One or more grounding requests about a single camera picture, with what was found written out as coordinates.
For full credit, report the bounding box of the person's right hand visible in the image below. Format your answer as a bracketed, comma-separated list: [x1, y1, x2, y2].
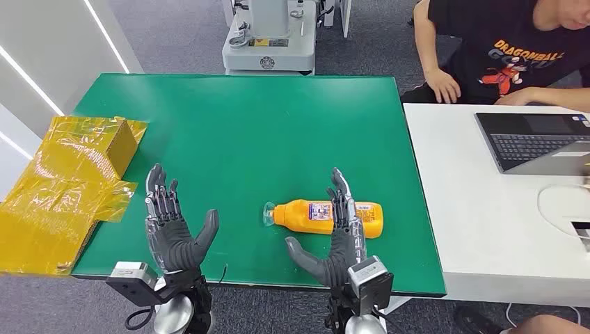
[424, 67, 462, 105]

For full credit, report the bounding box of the dark grey laptop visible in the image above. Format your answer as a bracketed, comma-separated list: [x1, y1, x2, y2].
[475, 111, 590, 177]

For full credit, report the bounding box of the person's hand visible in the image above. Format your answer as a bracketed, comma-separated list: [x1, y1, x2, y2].
[424, 67, 462, 105]
[495, 87, 538, 107]

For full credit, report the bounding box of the yellow taped cardboard box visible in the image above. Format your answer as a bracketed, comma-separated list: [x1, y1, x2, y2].
[0, 115, 149, 278]

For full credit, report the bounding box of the white furniture panel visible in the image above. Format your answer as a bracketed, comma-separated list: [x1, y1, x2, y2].
[340, 0, 354, 39]

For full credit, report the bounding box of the black cable loop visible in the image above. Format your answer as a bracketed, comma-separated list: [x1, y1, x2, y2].
[124, 305, 156, 331]

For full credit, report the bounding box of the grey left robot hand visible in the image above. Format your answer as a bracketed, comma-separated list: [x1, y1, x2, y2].
[145, 164, 221, 276]

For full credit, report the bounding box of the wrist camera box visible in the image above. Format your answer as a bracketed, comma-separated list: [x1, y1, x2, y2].
[106, 261, 162, 308]
[346, 256, 394, 317]

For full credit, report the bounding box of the person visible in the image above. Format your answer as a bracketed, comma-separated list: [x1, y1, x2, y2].
[399, 0, 590, 114]

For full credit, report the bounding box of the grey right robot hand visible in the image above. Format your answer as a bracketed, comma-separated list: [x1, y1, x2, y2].
[285, 167, 368, 289]

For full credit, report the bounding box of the orange plastic bottle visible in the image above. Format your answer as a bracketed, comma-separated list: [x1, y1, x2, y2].
[262, 199, 384, 239]

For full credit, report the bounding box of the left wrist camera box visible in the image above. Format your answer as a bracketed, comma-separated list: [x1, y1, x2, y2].
[106, 261, 162, 308]

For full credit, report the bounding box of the person's bare leg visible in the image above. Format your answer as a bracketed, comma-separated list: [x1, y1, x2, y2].
[506, 314, 590, 334]

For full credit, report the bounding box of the person's left hand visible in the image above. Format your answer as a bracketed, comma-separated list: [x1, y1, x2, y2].
[495, 87, 538, 107]

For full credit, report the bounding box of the white cable on desk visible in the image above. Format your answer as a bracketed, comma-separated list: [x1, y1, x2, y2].
[536, 183, 590, 239]

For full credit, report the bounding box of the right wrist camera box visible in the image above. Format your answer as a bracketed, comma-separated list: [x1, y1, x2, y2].
[346, 256, 394, 317]

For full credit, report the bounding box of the small grey device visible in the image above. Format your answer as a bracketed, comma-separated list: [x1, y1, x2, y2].
[571, 221, 590, 253]

